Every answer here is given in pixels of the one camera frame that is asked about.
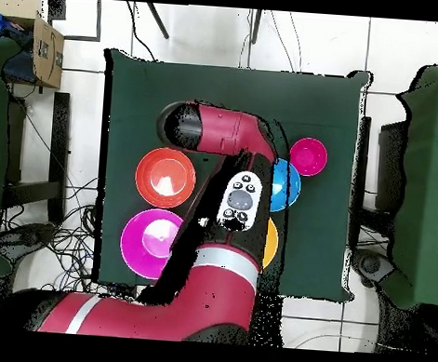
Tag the medium blue bowl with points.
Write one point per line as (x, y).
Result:
(291, 186)

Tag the large orange bowl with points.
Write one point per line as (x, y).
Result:
(271, 244)

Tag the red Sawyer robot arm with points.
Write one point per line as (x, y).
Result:
(226, 133)

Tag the shallow red-orange bowl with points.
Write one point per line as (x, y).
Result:
(166, 177)

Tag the small crimson bowl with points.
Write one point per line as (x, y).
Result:
(308, 157)

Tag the large pink bowl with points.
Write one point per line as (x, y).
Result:
(136, 242)

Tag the dark green table cloth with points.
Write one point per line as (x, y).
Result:
(143, 90)

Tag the black stand leg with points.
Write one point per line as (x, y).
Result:
(254, 26)
(157, 20)

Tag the cardboard box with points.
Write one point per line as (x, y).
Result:
(48, 57)

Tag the dark bag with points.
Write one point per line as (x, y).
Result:
(20, 66)

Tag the black metal frame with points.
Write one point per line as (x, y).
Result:
(390, 163)
(59, 140)

